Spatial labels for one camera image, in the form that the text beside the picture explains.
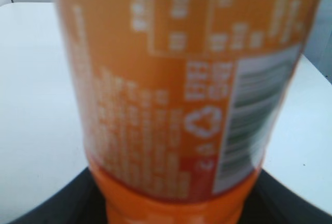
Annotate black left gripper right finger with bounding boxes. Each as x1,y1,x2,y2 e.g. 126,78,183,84
238,170,331,223

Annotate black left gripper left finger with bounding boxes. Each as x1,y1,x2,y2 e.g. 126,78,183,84
7,168,109,224

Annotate orange Mirinda soda bottle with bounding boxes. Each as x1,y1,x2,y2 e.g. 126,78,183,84
55,0,320,223

